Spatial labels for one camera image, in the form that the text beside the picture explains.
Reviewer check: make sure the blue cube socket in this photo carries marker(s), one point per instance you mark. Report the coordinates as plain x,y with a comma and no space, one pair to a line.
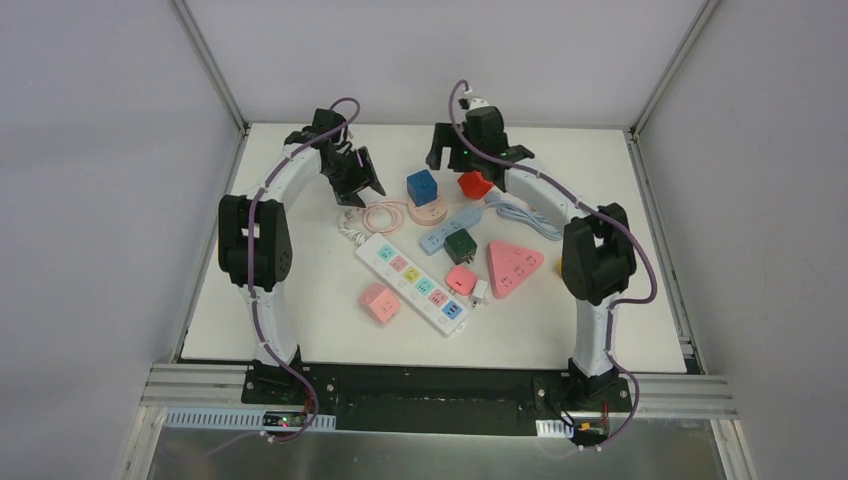
422,188

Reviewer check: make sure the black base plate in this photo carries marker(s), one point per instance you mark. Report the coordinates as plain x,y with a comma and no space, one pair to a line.
429,400

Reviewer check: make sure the pink plug adapter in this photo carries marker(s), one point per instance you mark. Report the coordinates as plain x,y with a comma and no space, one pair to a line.
461,280

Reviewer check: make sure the red cube socket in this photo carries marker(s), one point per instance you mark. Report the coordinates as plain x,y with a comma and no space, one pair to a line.
474,186

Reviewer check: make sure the pink round socket base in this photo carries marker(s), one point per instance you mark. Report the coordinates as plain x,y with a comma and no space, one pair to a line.
430,214

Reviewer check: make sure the dark green cube adapter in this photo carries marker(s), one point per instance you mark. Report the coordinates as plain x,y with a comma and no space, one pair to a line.
460,247

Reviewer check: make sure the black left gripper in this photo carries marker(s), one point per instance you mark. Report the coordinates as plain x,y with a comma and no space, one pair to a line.
351,170

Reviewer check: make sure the light blue power strip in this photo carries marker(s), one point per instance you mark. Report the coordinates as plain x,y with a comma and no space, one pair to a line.
434,241

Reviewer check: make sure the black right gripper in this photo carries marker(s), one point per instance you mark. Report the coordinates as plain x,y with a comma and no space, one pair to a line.
449,142

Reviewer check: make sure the white USB charger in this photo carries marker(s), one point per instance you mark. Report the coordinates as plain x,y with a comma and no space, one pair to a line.
478,295

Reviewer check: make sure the pink cube socket adapter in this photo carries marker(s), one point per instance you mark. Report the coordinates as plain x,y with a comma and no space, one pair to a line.
379,301

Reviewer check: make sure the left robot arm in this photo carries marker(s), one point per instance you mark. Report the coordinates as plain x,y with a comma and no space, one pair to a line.
254,242

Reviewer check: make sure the aluminium frame rail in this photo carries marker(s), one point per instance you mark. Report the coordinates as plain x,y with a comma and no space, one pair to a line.
194,385

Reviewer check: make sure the white power strip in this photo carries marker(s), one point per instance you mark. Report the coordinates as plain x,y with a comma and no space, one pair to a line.
423,293

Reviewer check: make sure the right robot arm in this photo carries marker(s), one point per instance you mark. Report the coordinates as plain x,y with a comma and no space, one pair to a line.
599,252

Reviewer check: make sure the pink triangular power strip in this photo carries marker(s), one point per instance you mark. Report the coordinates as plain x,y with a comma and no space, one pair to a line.
510,265

